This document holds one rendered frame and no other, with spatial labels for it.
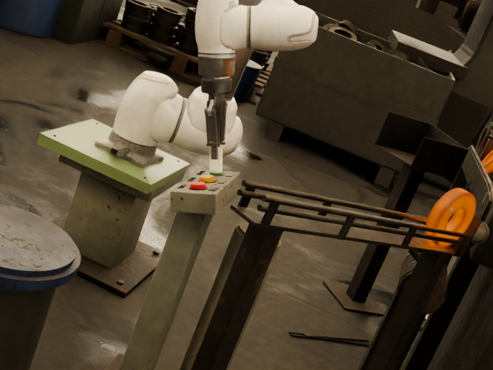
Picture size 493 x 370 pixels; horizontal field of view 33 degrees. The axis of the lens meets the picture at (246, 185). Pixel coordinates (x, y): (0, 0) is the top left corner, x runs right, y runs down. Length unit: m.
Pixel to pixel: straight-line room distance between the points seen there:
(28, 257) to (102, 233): 0.97
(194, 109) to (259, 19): 0.71
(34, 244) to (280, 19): 0.76
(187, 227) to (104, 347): 0.53
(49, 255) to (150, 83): 0.96
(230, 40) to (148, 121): 0.71
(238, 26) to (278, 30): 0.09
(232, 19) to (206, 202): 0.43
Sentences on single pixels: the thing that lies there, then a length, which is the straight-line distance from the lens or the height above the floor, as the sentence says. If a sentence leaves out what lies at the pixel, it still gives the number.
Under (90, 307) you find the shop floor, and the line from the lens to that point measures 2.53.
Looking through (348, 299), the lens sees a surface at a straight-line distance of 3.25.
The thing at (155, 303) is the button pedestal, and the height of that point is 0.27.
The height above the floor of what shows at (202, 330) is 0.23.
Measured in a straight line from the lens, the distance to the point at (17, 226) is 1.87.
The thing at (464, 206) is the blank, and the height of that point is 0.75.
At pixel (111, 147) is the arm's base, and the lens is 2.65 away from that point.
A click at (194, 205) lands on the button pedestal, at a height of 0.57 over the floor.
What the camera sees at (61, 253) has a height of 0.43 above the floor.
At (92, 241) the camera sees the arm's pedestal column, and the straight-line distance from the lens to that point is 2.73.
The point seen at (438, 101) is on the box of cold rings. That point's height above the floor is 0.59.
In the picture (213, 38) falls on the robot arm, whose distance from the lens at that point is 1.97.
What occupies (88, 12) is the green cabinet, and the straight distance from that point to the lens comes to 5.74.
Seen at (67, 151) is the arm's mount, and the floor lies 0.37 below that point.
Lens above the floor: 1.22
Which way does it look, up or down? 18 degrees down
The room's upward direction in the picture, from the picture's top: 21 degrees clockwise
